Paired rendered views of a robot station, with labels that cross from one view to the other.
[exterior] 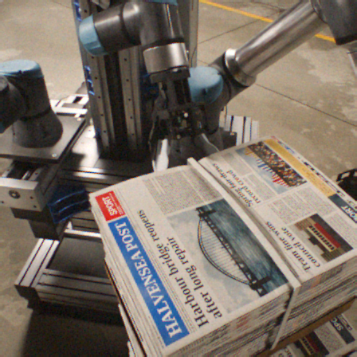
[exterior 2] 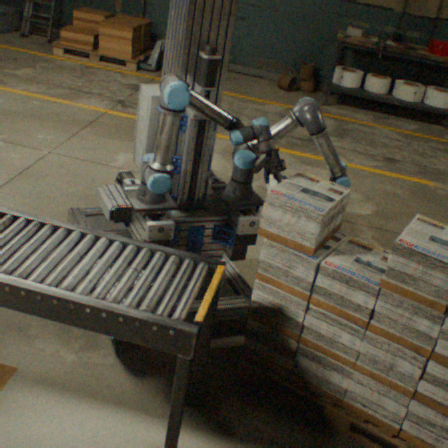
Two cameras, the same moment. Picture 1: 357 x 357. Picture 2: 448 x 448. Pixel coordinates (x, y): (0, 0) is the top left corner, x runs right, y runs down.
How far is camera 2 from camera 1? 2.53 m
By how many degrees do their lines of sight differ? 34
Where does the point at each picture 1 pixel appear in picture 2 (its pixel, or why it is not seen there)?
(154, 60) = (267, 145)
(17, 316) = (106, 358)
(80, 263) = not seen: hidden behind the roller
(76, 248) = not seen: hidden behind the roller
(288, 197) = (320, 185)
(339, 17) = (312, 127)
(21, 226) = not seen: hidden behind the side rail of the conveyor
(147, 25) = (264, 133)
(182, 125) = (278, 167)
